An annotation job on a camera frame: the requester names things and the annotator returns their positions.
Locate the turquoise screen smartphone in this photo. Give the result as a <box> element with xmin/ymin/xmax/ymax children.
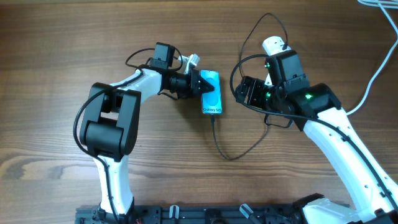
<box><xmin>200</xmin><ymin>70</ymin><xmax>223</xmax><ymax>114</ymax></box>

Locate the black usb charging cable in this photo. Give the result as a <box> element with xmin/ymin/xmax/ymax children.
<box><xmin>210</xmin><ymin>12</ymin><xmax>290</xmax><ymax>161</ymax></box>

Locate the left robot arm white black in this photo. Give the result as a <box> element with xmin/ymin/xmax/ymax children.
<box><xmin>73</xmin><ymin>42</ymin><xmax>223</xmax><ymax>223</ymax></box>

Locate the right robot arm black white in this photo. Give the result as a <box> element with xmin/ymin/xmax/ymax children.
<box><xmin>230</xmin><ymin>50</ymin><xmax>397</xmax><ymax>223</ymax></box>

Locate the white power strip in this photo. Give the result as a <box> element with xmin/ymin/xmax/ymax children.
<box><xmin>262</xmin><ymin>36</ymin><xmax>291</xmax><ymax>56</ymax></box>

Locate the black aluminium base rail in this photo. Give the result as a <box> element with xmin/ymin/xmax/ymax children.
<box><xmin>75</xmin><ymin>203</ymin><xmax>304</xmax><ymax>224</ymax></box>

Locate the white power strip cord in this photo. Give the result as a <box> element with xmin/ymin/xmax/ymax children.
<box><xmin>345</xmin><ymin>0</ymin><xmax>398</xmax><ymax>116</ymax></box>

